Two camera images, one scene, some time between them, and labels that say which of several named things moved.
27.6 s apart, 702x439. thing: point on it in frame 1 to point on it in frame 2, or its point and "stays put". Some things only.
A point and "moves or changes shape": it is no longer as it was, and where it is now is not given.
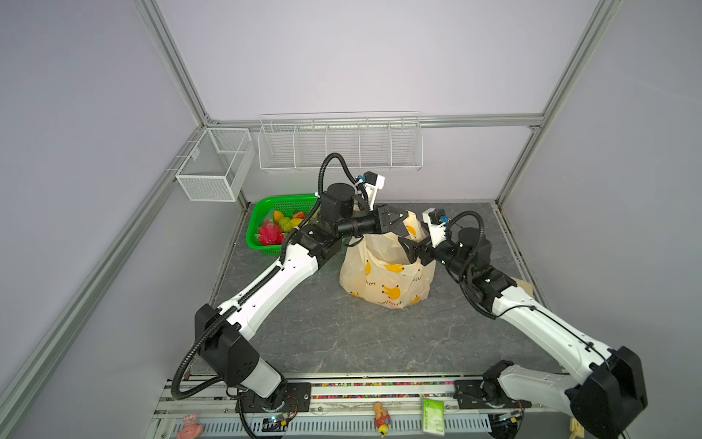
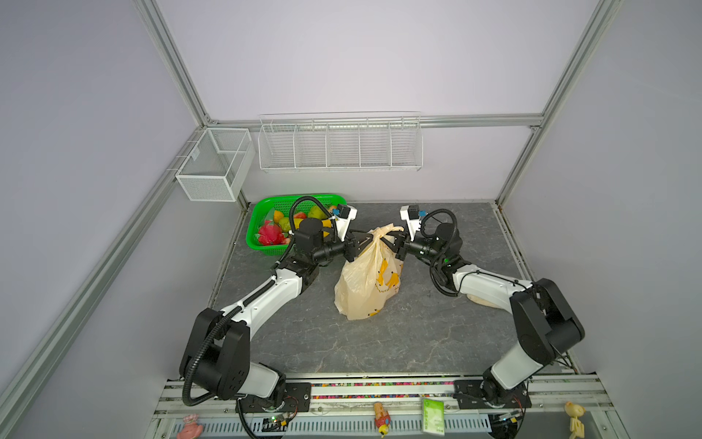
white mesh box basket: x=218 y=165 stays put
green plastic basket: x=271 y=220 stays put
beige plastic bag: x=377 y=268 moves or changes shape
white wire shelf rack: x=384 y=141 stays put
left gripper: x=383 y=224 to x=351 y=245
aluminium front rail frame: x=342 y=408 stays put
